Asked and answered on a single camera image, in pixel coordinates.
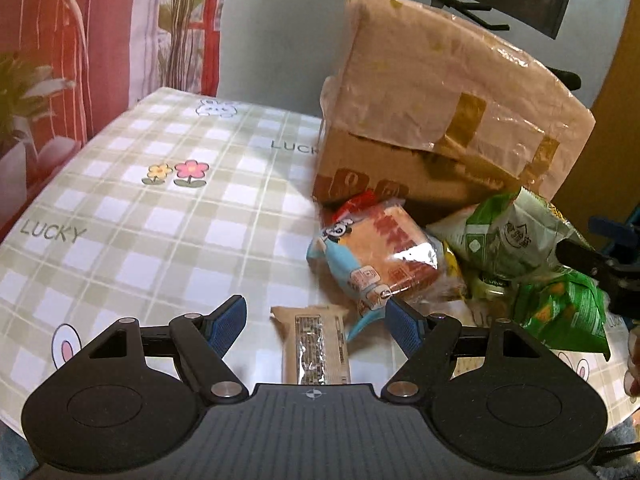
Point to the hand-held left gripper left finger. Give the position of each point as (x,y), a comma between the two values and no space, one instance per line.
(227,325)

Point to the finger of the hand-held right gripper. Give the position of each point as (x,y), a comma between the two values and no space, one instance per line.
(585,260)
(612,237)

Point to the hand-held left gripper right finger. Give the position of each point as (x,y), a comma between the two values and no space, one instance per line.
(405,327)

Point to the bright green chips packet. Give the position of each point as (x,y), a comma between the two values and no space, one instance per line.
(560,310)

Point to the blue and red bread packet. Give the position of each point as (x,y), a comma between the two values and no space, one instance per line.
(390,250)

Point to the brown snack bar packet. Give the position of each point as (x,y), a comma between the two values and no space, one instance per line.
(310,345)

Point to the pale green snack packet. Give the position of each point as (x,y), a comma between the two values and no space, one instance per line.
(500,240)

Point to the plastic-wrapped cardboard box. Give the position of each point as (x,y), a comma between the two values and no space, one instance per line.
(425,85)

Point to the person's right hand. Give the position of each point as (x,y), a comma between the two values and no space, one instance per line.
(635,375)

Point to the yellow snack packet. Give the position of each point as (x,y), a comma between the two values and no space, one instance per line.
(452,270)

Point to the brown wooden door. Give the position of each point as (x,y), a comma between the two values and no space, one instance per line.
(620,135)

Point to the black exercise bike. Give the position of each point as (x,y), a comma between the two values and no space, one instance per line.
(567,80)

